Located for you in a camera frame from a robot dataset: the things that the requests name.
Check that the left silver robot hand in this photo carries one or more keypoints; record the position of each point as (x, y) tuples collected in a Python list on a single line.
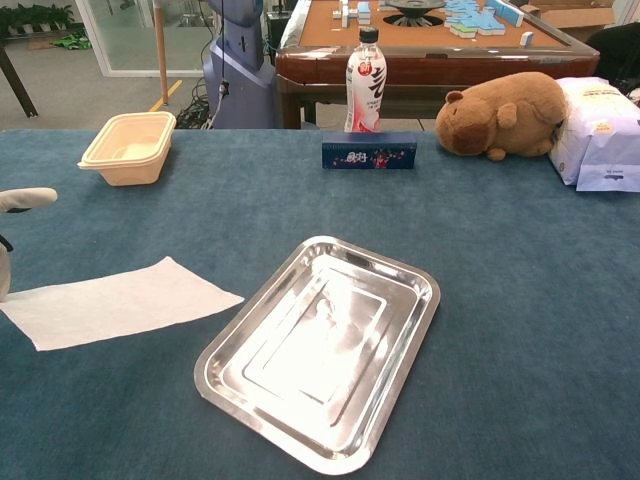
[(30, 198)]

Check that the white paper sheet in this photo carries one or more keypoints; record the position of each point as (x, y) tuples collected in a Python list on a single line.
[(125, 305)]

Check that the silver metal tray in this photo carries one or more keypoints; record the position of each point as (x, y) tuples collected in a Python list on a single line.
[(320, 350)]

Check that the beige plastic food container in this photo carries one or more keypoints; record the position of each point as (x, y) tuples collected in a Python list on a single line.
[(130, 150)]

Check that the black table leg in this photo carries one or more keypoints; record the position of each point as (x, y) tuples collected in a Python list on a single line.
[(20, 85)]

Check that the green item on floor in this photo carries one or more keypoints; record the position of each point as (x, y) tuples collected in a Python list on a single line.
[(72, 41)]

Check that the green potted plants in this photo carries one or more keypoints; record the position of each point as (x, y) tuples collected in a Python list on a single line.
[(35, 17)]

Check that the wooden pole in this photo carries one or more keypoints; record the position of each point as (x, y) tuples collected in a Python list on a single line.
[(161, 55)]

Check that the dark blue printed box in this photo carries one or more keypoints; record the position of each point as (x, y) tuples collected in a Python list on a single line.
[(370, 152)]

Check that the white red drink bottle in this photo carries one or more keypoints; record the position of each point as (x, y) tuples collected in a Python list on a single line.
[(365, 85)]

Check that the small mahjong tile cluster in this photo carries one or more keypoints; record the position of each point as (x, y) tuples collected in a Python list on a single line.
[(350, 12)]

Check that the brown mahjong table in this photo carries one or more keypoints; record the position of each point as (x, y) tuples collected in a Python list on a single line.
[(425, 65)]

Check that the black mahjong table dial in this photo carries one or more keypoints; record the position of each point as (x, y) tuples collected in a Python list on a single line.
[(415, 10)]

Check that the brown capybara plush toy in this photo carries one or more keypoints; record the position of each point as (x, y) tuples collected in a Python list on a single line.
[(500, 115)]

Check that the blue white mahjong tile heap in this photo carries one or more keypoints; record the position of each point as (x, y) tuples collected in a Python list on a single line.
[(475, 20)]

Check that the blue table cloth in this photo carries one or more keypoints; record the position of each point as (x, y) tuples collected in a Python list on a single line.
[(500, 300)]

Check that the single blue white mahjong tile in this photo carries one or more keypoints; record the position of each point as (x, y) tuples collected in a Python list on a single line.
[(526, 38)]

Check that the large white tissue pack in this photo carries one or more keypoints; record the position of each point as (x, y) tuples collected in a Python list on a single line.
[(595, 115)]

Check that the brown cardboard box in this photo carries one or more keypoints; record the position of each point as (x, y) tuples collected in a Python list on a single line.
[(575, 17)]

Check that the pale blue tissue pack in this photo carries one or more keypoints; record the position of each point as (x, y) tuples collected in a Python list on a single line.
[(610, 172)]

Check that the black chair back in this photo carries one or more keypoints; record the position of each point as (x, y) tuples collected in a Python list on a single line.
[(615, 50)]

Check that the white glass partition frame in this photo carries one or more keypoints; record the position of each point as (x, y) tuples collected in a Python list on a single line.
[(100, 50)]

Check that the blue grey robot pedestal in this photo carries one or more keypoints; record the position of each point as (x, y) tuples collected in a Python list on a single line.
[(240, 90)]

